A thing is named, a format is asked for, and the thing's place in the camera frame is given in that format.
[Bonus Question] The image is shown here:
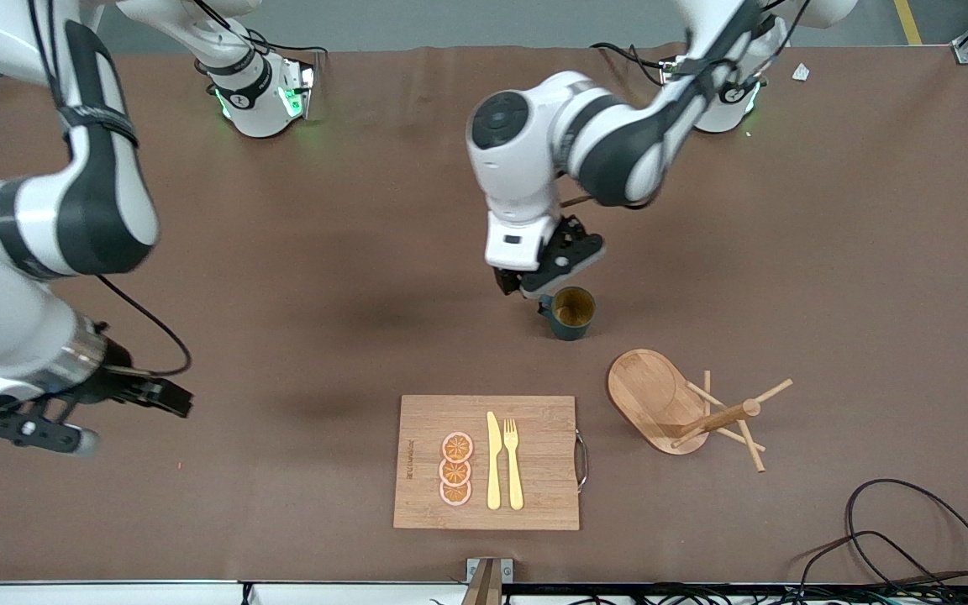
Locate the bamboo cutting board with handle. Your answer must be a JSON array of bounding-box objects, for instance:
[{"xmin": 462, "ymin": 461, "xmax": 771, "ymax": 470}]
[{"xmin": 392, "ymin": 395, "xmax": 591, "ymax": 531}]

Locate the black base cable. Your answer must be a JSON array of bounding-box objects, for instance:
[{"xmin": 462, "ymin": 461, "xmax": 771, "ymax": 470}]
[
  {"xmin": 590, "ymin": 40, "xmax": 671, "ymax": 85},
  {"xmin": 190, "ymin": 0, "xmax": 329, "ymax": 66}
]

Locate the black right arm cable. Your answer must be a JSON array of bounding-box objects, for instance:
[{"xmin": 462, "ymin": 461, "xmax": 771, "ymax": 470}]
[{"xmin": 26, "ymin": 0, "xmax": 193, "ymax": 376}]

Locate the yellow plastic fork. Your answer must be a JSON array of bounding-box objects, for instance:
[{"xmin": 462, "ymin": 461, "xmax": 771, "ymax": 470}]
[{"xmin": 503, "ymin": 418, "xmax": 525, "ymax": 511}]

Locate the yellow plastic knife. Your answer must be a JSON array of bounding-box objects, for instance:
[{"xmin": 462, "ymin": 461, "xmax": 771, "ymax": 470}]
[{"xmin": 486, "ymin": 411, "xmax": 503, "ymax": 511}]

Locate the wooden mug rack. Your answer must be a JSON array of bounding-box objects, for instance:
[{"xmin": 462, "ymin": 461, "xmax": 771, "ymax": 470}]
[{"xmin": 607, "ymin": 349, "xmax": 794, "ymax": 473}]

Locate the black left base cable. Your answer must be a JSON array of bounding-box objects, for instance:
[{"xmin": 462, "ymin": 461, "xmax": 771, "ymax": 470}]
[{"xmin": 590, "ymin": 40, "xmax": 671, "ymax": 85}]

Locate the teal cup with yellow inside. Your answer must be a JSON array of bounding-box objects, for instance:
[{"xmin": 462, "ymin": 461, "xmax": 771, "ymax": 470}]
[{"xmin": 537, "ymin": 286, "xmax": 597, "ymax": 342}]

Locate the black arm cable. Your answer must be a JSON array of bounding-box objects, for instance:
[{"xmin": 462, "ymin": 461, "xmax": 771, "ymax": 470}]
[
  {"xmin": 26, "ymin": 0, "xmax": 193, "ymax": 376},
  {"xmin": 660, "ymin": 0, "xmax": 813, "ymax": 106}
]

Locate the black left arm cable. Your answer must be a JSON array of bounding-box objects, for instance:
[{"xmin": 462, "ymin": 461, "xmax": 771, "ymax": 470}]
[{"xmin": 660, "ymin": 0, "xmax": 813, "ymax": 106}]

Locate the black right base cable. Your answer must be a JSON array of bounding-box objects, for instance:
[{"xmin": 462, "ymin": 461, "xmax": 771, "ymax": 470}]
[{"xmin": 190, "ymin": 0, "xmax": 329, "ymax": 66}]

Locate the metal table edge bracket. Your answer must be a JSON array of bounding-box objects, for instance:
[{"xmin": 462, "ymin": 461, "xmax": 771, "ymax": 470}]
[{"xmin": 466, "ymin": 557, "xmax": 514, "ymax": 605}]

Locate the brown table cover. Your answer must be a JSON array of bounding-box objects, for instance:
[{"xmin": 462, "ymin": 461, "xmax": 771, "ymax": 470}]
[{"xmin": 0, "ymin": 42, "xmax": 968, "ymax": 587}]

